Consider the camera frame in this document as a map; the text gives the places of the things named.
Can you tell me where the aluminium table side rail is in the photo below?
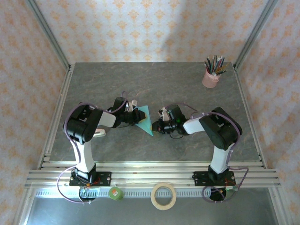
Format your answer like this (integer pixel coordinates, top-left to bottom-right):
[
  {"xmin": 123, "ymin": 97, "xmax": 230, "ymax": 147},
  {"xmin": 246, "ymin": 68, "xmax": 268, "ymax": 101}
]
[
  {"xmin": 37, "ymin": 64, "xmax": 75, "ymax": 170},
  {"xmin": 233, "ymin": 65, "xmax": 267, "ymax": 169}
]

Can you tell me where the light blue paper sheet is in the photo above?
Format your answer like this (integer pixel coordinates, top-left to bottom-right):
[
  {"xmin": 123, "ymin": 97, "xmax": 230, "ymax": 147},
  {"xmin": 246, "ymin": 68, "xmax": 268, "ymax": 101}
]
[{"xmin": 134, "ymin": 105, "xmax": 154, "ymax": 137}]

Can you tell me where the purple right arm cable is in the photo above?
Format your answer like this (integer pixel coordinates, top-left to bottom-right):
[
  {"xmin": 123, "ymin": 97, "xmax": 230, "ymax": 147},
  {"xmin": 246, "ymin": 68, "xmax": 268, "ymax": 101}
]
[{"xmin": 167, "ymin": 103, "xmax": 249, "ymax": 204}]

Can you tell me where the green circuit board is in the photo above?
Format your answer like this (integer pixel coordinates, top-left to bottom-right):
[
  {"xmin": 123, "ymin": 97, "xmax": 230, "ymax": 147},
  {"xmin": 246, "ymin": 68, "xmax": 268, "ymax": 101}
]
[{"xmin": 225, "ymin": 186, "xmax": 239, "ymax": 200}]

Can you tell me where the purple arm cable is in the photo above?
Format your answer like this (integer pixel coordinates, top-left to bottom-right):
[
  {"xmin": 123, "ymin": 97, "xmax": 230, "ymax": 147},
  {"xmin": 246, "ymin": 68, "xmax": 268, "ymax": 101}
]
[
  {"xmin": 57, "ymin": 90, "xmax": 129, "ymax": 204},
  {"xmin": 167, "ymin": 103, "xmax": 249, "ymax": 204}
]

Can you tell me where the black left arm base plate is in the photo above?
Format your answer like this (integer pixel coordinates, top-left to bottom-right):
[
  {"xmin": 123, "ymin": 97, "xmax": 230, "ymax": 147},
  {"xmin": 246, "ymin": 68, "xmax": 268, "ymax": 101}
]
[{"xmin": 69, "ymin": 172, "xmax": 113, "ymax": 187}]

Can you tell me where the beige masking tape roll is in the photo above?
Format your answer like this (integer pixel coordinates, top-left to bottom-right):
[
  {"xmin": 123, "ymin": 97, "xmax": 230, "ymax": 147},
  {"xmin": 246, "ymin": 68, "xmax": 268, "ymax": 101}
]
[{"xmin": 150, "ymin": 182, "xmax": 177, "ymax": 211}]

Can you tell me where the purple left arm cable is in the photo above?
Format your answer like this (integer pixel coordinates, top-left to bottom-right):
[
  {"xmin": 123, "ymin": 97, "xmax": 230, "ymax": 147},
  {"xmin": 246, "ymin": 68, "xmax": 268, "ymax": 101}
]
[{"xmin": 57, "ymin": 90, "xmax": 129, "ymax": 204}]

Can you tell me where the grey slotted cable duct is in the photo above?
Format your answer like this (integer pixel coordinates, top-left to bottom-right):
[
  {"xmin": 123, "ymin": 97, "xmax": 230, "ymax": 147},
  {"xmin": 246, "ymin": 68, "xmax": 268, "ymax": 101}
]
[{"xmin": 35, "ymin": 188, "xmax": 237, "ymax": 198}]

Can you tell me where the pink pencil cup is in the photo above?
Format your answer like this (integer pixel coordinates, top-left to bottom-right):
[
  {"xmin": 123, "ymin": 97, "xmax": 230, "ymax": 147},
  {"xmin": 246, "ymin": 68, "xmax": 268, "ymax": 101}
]
[{"xmin": 202, "ymin": 69, "xmax": 221, "ymax": 89}]

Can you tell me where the aluminium corner post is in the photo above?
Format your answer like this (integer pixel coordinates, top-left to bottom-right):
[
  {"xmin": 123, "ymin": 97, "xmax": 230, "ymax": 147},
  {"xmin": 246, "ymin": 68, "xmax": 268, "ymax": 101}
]
[
  {"xmin": 233, "ymin": 0, "xmax": 280, "ymax": 71},
  {"xmin": 25, "ymin": 0, "xmax": 72, "ymax": 71}
]

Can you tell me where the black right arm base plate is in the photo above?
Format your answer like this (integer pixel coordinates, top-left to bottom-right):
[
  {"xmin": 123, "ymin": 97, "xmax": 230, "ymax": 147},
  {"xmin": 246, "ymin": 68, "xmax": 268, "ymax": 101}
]
[{"xmin": 193, "ymin": 171, "xmax": 235, "ymax": 187}]

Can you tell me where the aluminium mounting rail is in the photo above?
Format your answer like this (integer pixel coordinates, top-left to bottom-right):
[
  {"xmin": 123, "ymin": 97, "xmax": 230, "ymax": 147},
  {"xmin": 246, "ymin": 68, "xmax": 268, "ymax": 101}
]
[{"xmin": 25, "ymin": 161, "xmax": 282, "ymax": 189}]

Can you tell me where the green tape roll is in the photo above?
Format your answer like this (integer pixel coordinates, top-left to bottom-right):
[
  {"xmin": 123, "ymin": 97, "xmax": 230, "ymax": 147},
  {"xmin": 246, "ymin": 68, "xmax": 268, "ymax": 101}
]
[{"xmin": 108, "ymin": 186, "xmax": 124, "ymax": 202}]

